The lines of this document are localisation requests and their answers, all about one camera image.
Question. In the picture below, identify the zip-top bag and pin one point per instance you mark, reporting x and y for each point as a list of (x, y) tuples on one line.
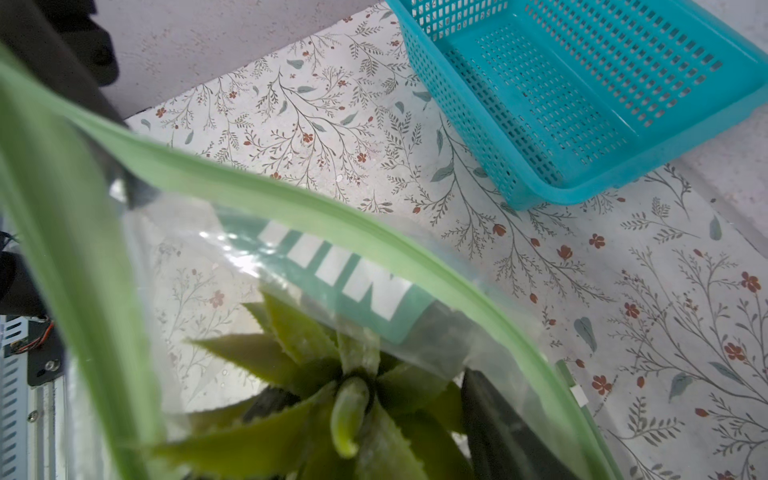
[(132, 290)]

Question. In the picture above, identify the metal base rail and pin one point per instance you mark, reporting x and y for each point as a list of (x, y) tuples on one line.
[(33, 400)]

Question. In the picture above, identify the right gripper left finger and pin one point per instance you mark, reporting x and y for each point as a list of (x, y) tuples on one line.
[(269, 401)]

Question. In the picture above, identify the teal plastic basket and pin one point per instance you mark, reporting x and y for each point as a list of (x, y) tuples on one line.
[(560, 100)]

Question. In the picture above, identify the yellow pineapple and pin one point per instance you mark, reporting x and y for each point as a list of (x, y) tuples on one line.
[(362, 414)]

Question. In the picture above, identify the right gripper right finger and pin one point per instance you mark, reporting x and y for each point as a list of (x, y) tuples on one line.
[(501, 444)]

